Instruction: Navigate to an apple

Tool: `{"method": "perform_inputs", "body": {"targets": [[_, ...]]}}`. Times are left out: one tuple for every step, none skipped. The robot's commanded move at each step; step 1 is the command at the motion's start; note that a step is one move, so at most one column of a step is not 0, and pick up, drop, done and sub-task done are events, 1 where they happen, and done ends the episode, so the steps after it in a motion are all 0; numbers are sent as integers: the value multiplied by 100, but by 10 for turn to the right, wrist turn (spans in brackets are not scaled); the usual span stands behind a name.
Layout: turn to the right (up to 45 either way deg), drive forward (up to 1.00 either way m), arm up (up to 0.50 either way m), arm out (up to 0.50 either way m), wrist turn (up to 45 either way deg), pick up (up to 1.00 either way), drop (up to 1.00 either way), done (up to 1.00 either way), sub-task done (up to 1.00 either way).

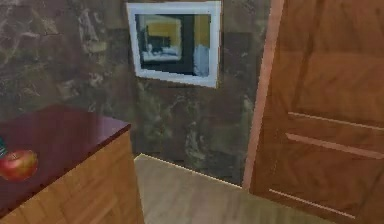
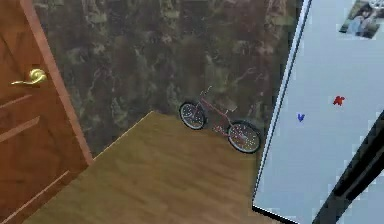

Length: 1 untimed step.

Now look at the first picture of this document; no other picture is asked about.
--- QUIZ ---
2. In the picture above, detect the red apple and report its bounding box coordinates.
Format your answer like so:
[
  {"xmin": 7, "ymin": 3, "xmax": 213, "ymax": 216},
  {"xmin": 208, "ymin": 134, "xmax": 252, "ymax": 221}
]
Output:
[{"xmin": 0, "ymin": 149, "xmax": 39, "ymax": 182}]

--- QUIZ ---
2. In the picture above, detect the white framed wall picture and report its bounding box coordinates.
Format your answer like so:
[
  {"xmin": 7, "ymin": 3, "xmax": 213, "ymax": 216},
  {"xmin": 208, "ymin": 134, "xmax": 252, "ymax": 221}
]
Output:
[{"xmin": 126, "ymin": 0, "xmax": 222, "ymax": 89}]

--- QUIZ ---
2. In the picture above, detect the wooden cabinet with maroon top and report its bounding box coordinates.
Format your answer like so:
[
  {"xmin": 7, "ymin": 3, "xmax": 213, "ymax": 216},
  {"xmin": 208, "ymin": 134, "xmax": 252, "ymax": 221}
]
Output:
[{"xmin": 0, "ymin": 104, "xmax": 146, "ymax": 224}]

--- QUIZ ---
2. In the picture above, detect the brown wooden room door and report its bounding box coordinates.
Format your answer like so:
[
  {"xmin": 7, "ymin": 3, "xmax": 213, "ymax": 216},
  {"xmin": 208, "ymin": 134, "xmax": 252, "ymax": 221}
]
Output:
[{"xmin": 242, "ymin": 0, "xmax": 384, "ymax": 224}]

